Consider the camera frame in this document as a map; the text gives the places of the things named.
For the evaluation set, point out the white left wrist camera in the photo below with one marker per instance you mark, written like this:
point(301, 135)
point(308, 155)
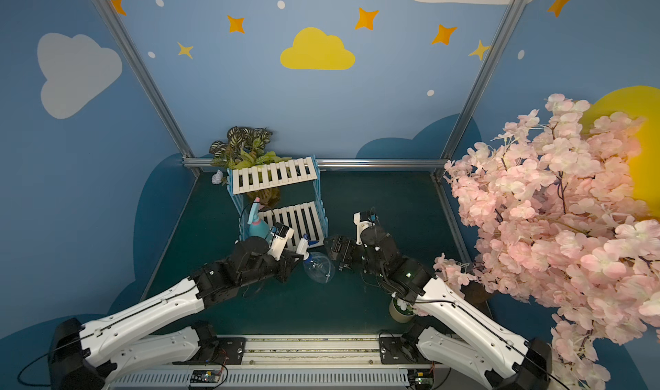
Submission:
point(281, 234)

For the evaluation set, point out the aluminium corner post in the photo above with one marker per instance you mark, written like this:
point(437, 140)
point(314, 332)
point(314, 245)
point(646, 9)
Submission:
point(502, 36)
point(113, 22)

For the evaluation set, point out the clear vase with daisies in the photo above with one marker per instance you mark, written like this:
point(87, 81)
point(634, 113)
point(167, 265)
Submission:
point(245, 147)

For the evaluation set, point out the aluminium left corner post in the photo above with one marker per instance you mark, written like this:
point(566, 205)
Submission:
point(113, 22)

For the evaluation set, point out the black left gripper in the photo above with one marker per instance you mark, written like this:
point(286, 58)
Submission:
point(291, 261)

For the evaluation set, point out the pink cherry blossom tree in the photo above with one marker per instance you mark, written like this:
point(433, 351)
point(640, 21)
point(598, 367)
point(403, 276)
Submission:
point(558, 223)

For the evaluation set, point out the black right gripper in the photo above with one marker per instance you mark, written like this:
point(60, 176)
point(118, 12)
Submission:
point(345, 249)

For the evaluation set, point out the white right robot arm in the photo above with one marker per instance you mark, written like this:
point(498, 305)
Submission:
point(482, 350)

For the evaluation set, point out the blue and white slatted shelf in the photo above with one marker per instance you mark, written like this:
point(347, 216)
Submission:
point(300, 207)

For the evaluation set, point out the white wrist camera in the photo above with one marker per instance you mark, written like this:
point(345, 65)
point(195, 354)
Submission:
point(363, 220)
point(281, 234)

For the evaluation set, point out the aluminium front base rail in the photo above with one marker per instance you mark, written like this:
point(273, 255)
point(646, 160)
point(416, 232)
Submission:
point(309, 361)

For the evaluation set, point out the teal pink spray bottle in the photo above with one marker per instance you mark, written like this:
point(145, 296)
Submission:
point(256, 226)

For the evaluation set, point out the small pot white flowers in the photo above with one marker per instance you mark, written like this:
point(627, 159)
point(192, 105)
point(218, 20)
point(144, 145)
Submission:
point(400, 311)

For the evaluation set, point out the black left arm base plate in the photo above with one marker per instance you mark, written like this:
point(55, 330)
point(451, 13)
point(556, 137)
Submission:
point(227, 350)

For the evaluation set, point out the clear blue-white spray bottle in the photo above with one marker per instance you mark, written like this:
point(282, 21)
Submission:
point(317, 265)

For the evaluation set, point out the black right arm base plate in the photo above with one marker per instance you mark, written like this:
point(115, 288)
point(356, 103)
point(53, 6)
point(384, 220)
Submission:
point(397, 350)

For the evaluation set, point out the aluminium right corner post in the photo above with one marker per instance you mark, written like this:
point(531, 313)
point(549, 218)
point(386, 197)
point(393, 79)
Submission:
point(502, 36)

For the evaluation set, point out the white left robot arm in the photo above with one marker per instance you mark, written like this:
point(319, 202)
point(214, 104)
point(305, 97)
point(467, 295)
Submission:
point(90, 355)

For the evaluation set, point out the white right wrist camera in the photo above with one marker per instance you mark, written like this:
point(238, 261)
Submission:
point(363, 220)

